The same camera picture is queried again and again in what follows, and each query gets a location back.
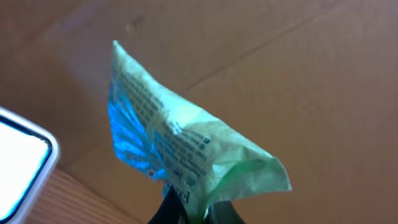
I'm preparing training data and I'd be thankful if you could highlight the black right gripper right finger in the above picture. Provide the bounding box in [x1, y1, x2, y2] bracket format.
[205, 201, 245, 224]

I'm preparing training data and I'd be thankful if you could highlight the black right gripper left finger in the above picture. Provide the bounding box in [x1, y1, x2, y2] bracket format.
[148, 186, 188, 224]

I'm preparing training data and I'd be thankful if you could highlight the teal snack bar wrapper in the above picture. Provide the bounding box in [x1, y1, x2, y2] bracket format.
[108, 41, 292, 223]

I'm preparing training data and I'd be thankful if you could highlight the white barcode scanner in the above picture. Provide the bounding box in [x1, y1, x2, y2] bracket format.
[1, 108, 60, 224]

